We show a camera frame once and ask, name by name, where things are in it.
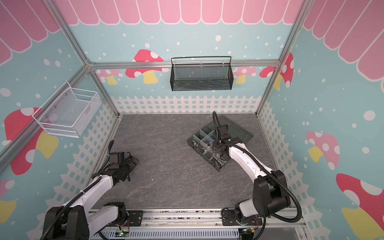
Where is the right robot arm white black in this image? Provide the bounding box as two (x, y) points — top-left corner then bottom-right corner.
(212, 112), (303, 224)

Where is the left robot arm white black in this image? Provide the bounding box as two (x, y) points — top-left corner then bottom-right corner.
(41, 140), (139, 240)

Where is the dark green compartment organizer box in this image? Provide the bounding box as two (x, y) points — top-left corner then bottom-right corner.
(187, 112), (254, 171)

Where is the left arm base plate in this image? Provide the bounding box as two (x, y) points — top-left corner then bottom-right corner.
(119, 210), (144, 227)

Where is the white wire mesh basket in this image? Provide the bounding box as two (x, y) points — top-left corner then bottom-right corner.
(32, 83), (102, 138)

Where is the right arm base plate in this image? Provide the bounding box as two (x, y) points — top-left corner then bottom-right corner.
(221, 208), (263, 226)

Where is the black wire mesh basket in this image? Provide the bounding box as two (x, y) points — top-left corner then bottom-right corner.
(170, 56), (234, 92)

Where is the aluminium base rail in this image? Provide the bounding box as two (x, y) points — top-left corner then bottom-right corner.
(89, 207), (305, 229)

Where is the white slotted cable duct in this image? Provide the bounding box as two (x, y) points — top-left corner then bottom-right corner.
(102, 228), (240, 240)

